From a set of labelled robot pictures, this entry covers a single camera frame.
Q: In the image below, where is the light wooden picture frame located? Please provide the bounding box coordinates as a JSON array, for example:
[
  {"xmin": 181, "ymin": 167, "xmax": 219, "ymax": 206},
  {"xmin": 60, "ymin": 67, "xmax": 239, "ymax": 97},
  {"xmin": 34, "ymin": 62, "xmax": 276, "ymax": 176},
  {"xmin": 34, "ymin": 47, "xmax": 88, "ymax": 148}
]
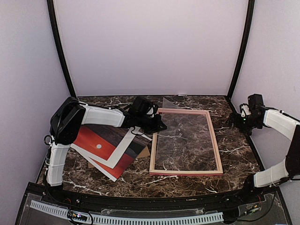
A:
[{"xmin": 149, "ymin": 107, "xmax": 223, "ymax": 176}]

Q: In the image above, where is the black corner post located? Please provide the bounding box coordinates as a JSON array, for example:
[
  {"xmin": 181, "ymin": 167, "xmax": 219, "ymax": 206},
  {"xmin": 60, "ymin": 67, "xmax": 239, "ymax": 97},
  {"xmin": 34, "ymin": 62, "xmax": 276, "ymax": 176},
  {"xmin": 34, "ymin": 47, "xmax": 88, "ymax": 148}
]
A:
[
  {"xmin": 227, "ymin": 0, "xmax": 255, "ymax": 99},
  {"xmin": 46, "ymin": 0, "xmax": 77, "ymax": 98}
]

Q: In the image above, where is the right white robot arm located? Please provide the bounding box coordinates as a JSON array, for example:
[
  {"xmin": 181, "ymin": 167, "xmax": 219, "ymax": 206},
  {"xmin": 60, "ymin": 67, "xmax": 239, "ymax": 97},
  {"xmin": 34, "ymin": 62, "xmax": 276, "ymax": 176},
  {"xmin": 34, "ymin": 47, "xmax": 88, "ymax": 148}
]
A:
[{"xmin": 228, "ymin": 94, "xmax": 300, "ymax": 203}]

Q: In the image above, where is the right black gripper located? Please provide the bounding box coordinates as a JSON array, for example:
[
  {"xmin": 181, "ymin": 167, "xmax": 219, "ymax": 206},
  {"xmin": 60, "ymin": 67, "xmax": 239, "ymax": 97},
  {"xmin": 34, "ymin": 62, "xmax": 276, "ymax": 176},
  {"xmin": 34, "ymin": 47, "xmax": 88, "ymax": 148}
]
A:
[{"xmin": 225, "ymin": 112, "xmax": 261, "ymax": 136}]

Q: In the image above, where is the red sunset photo print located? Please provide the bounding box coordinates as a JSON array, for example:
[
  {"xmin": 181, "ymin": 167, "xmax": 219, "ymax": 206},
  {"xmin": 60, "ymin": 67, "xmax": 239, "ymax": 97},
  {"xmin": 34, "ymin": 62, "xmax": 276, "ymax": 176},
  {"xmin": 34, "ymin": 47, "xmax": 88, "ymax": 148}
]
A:
[{"xmin": 71, "ymin": 124, "xmax": 152, "ymax": 182}]

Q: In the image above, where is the small circuit board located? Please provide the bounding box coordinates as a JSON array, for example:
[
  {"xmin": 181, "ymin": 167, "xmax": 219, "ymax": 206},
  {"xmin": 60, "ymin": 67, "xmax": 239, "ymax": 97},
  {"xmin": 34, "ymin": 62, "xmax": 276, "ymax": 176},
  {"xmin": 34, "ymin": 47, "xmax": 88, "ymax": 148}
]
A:
[{"xmin": 67, "ymin": 210, "xmax": 88, "ymax": 221}]

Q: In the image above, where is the black front rail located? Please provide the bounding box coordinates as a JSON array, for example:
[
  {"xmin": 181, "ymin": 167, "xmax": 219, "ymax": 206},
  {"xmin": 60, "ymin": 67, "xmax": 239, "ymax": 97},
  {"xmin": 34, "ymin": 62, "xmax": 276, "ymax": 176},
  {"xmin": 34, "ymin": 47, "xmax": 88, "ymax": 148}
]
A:
[{"xmin": 15, "ymin": 182, "xmax": 292, "ymax": 225}]

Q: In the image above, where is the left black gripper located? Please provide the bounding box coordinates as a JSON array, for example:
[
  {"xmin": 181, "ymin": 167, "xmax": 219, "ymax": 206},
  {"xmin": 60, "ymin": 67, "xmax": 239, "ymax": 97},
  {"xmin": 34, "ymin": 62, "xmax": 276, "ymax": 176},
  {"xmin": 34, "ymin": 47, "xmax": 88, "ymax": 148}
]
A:
[{"xmin": 137, "ymin": 114, "xmax": 167, "ymax": 134}]

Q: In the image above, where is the left black corner post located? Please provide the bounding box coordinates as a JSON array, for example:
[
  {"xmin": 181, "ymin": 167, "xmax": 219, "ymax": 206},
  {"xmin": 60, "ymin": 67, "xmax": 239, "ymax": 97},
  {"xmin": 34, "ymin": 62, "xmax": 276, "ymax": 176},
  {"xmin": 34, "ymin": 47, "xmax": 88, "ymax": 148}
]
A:
[{"xmin": 46, "ymin": 0, "xmax": 77, "ymax": 98}]

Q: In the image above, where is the right black corner post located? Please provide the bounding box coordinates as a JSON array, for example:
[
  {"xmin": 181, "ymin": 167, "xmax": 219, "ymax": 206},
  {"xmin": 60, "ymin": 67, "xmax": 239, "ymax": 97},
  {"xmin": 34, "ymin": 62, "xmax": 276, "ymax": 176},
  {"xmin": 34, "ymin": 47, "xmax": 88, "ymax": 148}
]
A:
[{"xmin": 227, "ymin": 0, "xmax": 255, "ymax": 99}]

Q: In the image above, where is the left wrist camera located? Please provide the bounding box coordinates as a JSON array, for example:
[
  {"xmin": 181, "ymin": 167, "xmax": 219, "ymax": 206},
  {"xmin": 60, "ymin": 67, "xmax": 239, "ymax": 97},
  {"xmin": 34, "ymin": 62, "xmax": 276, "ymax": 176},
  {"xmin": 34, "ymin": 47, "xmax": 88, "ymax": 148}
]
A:
[{"xmin": 146, "ymin": 104, "xmax": 158, "ymax": 117}]

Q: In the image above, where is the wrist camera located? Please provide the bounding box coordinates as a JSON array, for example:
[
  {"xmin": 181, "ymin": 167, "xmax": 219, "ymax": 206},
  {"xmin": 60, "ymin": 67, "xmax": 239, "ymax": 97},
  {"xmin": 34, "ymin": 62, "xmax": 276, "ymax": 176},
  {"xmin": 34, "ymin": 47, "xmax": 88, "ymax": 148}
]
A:
[
  {"xmin": 146, "ymin": 104, "xmax": 158, "ymax": 117},
  {"xmin": 240, "ymin": 103, "xmax": 251, "ymax": 118}
]

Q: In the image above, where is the clear acrylic sheet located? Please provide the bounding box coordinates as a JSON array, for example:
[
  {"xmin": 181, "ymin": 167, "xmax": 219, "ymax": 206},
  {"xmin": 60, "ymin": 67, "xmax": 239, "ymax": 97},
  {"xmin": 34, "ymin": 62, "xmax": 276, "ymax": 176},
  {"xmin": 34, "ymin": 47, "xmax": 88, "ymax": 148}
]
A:
[{"xmin": 155, "ymin": 97, "xmax": 218, "ymax": 171}]

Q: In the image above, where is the white photo mat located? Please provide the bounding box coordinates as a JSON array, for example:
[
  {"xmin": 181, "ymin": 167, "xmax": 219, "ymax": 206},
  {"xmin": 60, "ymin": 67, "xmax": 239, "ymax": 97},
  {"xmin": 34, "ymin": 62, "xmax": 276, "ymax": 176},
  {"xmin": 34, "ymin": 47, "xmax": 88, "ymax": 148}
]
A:
[{"xmin": 70, "ymin": 126, "xmax": 140, "ymax": 169}]

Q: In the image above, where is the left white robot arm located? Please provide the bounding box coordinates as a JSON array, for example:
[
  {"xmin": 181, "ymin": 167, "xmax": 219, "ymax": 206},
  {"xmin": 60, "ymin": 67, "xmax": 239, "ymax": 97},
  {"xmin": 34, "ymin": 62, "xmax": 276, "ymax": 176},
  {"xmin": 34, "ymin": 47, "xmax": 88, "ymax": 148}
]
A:
[{"xmin": 45, "ymin": 97, "xmax": 167, "ymax": 204}]

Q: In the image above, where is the brown cardboard backing board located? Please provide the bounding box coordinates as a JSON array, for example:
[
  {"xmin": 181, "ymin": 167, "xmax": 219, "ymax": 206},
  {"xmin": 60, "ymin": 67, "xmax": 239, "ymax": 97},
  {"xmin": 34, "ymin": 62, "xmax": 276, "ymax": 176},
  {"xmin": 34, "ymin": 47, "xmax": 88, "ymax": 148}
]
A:
[{"xmin": 88, "ymin": 146, "xmax": 150, "ymax": 169}]

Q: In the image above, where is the grey slotted cable duct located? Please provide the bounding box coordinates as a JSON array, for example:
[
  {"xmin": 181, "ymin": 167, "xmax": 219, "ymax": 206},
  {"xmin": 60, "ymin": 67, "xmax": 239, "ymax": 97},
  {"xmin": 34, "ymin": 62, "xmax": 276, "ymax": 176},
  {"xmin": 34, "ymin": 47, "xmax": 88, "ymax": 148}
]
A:
[{"xmin": 30, "ymin": 200, "xmax": 224, "ymax": 225}]

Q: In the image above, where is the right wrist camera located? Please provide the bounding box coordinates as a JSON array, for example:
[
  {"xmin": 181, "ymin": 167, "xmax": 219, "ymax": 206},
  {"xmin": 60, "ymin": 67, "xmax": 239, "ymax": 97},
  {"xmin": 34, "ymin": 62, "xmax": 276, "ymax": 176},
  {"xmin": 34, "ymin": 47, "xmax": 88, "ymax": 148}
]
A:
[{"xmin": 240, "ymin": 103, "xmax": 251, "ymax": 118}]

